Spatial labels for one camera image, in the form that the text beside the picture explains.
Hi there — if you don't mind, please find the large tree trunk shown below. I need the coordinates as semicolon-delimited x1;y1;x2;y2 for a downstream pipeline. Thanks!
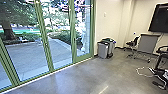
0;19;17;42

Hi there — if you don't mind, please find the black swivel chair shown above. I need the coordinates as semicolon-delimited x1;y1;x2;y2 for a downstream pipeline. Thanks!
125;35;141;60

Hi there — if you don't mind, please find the black wall television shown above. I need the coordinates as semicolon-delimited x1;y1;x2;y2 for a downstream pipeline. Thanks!
147;2;168;34

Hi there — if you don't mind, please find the green glass door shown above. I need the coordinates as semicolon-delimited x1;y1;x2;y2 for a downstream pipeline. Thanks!
69;0;96;64

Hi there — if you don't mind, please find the grey indoor waste bin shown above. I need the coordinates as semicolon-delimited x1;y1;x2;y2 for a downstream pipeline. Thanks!
96;40;111;60

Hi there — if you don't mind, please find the black wheeled cart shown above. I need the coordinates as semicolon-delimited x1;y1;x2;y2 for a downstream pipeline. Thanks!
151;44;168;91

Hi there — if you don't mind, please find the green shrub bed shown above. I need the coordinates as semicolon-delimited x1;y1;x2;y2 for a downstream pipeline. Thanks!
54;29;84;48

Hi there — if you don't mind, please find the white wall switch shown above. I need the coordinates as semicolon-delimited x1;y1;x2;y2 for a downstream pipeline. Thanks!
102;12;108;18

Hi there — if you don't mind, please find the dark bin with green lid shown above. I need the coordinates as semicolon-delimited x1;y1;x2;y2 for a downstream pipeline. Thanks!
101;37;117;58

